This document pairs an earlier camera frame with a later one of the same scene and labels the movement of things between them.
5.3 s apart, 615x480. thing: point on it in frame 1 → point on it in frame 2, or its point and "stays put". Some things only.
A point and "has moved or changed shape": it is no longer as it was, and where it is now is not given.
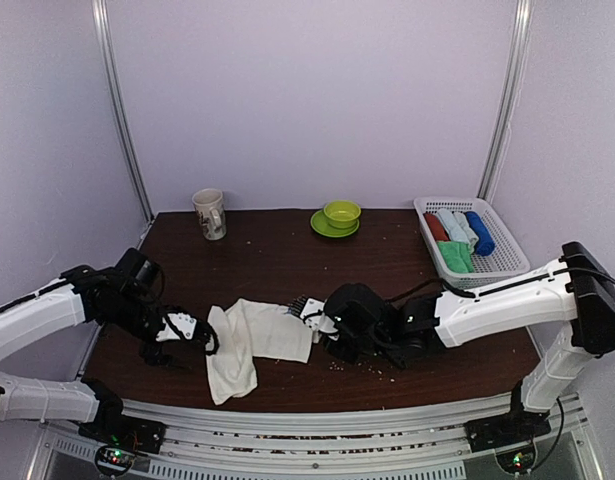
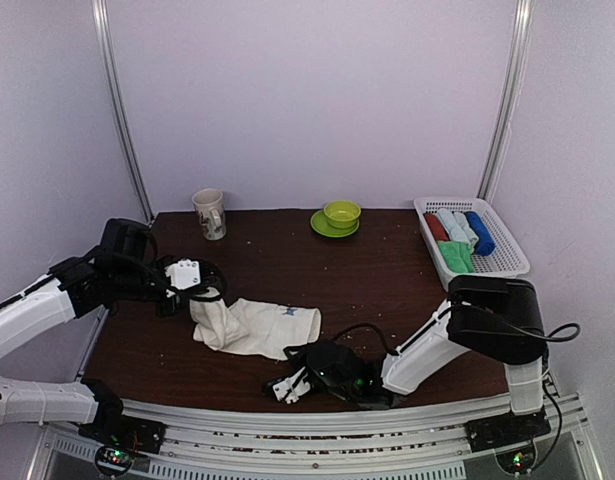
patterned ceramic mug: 210,208 stays put
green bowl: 342,213 stays put
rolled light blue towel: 458,227 stays put
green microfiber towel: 457,255 stays put
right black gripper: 343,355 → 300,358
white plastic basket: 507,260 stays put
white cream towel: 247,329 has moved or changed shape
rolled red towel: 437,228 stays put
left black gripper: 153,355 → 177,304
